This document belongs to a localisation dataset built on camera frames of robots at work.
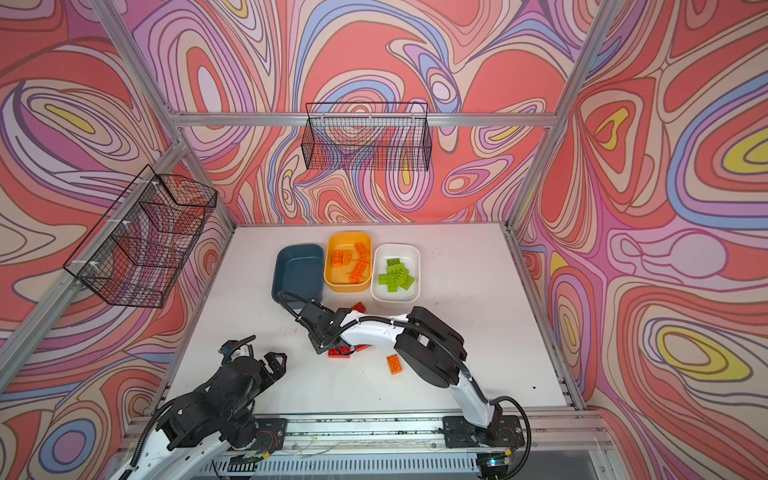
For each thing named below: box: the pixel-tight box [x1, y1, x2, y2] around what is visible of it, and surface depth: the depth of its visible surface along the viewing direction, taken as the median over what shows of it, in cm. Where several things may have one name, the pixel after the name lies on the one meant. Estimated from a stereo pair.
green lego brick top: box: [387, 264, 406, 277], surface depth 105 cm
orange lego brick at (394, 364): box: [387, 354, 403, 376], surface depth 86 cm
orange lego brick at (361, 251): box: [354, 241, 369, 262], surface depth 113 cm
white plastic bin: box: [370, 243, 421, 304], surface depth 106 cm
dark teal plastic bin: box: [271, 243, 324, 311], surface depth 107 cm
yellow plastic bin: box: [324, 231, 372, 293], surface depth 107 cm
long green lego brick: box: [378, 274, 397, 285], surface depth 104 cm
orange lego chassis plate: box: [349, 250, 369, 284], surface depth 106 cm
